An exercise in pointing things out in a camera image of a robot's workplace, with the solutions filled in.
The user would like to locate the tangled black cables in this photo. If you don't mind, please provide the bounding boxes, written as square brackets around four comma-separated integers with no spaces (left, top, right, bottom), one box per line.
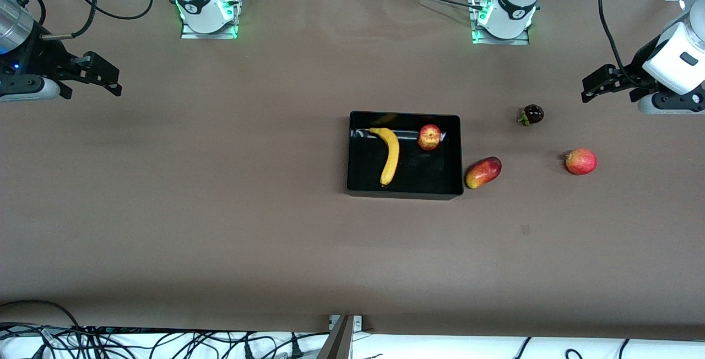
[0,323,331,359]

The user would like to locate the slanted grey metal profile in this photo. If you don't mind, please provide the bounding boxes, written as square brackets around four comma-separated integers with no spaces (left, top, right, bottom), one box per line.
[316,315,354,359]

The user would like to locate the small red yellow apple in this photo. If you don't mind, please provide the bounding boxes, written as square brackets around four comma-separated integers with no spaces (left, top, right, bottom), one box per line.
[417,124,442,151]

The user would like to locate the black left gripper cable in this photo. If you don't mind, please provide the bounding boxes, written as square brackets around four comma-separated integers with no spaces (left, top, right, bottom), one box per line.
[597,0,635,77]

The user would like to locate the dark purple mangosteen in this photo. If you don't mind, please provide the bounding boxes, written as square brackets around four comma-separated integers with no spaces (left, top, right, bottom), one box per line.
[517,104,545,127]

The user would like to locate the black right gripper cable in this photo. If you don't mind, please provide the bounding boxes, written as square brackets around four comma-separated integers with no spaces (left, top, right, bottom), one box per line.
[39,0,99,40]

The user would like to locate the yellow banana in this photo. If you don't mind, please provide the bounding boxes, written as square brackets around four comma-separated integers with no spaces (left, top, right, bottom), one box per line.
[368,127,400,188]

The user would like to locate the arched black floor cable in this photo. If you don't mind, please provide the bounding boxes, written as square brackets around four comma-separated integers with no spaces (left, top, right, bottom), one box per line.
[0,299,83,331]

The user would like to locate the small metal bracket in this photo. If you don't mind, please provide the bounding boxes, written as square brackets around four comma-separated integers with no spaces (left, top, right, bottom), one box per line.
[329,315,364,331]

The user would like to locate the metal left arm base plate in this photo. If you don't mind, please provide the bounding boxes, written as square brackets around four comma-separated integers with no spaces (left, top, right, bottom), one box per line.
[469,0,532,46]

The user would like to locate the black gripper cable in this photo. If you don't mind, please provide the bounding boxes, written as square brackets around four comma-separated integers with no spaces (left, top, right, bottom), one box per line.
[39,0,99,40]
[597,0,635,77]

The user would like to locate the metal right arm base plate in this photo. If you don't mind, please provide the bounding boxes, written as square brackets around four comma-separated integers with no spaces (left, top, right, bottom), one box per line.
[180,0,243,40]

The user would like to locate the black plastic box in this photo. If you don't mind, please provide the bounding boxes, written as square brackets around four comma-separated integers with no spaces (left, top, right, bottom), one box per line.
[346,110,464,201]

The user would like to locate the red yellow mango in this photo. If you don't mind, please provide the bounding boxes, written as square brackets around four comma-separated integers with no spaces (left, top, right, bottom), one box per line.
[464,156,503,190]

